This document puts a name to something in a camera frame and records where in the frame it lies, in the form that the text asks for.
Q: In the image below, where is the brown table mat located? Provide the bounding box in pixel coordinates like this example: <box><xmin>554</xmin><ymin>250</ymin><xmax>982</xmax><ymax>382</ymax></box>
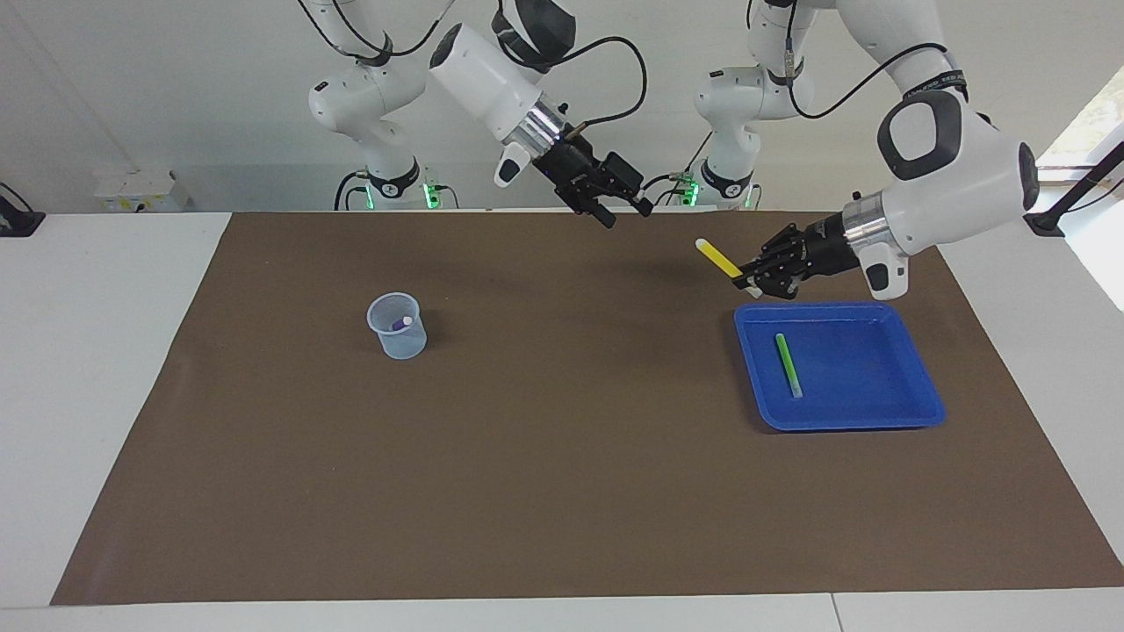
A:
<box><xmin>50</xmin><ymin>211</ymin><xmax>1124</xmax><ymax>607</ymax></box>

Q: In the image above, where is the black base cable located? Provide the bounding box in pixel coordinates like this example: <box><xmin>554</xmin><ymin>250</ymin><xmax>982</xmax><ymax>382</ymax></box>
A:
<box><xmin>639</xmin><ymin>171</ymin><xmax>703</xmax><ymax>208</ymax></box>
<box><xmin>333</xmin><ymin>169</ymin><xmax>371</xmax><ymax>212</ymax></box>

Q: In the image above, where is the black table clamp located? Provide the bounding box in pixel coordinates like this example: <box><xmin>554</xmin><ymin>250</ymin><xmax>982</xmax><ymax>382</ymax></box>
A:
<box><xmin>0</xmin><ymin>183</ymin><xmax>47</xmax><ymax>238</ymax></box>

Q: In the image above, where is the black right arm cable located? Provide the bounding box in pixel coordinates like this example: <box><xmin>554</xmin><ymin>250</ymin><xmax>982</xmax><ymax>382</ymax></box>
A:
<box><xmin>544</xmin><ymin>37</ymin><xmax>649</xmax><ymax>133</ymax></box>

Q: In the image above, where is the yellow pen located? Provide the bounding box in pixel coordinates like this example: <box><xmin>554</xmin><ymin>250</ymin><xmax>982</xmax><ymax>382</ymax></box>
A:
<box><xmin>695</xmin><ymin>238</ymin><xmax>763</xmax><ymax>299</ymax></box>

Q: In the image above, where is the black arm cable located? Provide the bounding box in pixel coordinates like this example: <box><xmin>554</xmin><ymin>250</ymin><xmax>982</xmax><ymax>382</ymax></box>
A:
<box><xmin>544</xmin><ymin>37</ymin><xmax>649</xmax><ymax>133</ymax></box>
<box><xmin>784</xmin><ymin>42</ymin><xmax>947</xmax><ymax>120</ymax></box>

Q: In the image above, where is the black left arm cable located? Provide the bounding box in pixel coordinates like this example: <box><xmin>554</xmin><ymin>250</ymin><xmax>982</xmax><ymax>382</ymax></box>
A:
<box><xmin>784</xmin><ymin>42</ymin><xmax>947</xmax><ymax>120</ymax></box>

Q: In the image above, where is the green pen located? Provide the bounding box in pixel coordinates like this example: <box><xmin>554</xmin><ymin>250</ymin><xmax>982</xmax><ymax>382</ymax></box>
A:
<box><xmin>775</xmin><ymin>333</ymin><xmax>804</xmax><ymax>399</ymax></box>

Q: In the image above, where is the translucent plastic cup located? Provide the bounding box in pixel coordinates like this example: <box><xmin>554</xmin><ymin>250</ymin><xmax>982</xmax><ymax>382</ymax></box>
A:
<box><xmin>366</xmin><ymin>292</ymin><xmax>429</xmax><ymax>361</ymax></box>

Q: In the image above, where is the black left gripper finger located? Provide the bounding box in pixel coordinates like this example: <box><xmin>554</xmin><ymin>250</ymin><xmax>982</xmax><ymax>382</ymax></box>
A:
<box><xmin>731</xmin><ymin>258</ymin><xmax>814</xmax><ymax>302</ymax></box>
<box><xmin>741</xmin><ymin>224</ymin><xmax>810</xmax><ymax>278</ymax></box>

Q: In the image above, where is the blue plastic tray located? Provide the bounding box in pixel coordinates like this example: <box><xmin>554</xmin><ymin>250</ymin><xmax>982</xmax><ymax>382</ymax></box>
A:
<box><xmin>733</xmin><ymin>302</ymin><xmax>947</xmax><ymax>433</ymax></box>

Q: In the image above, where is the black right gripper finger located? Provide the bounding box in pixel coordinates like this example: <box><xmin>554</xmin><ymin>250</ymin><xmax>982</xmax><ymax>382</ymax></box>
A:
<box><xmin>603</xmin><ymin>152</ymin><xmax>656</xmax><ymax>219</ymax></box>
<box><xmin>570</xmin><ymin>188</ymin><xmax>618</xmax><ymax>230</ymax></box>

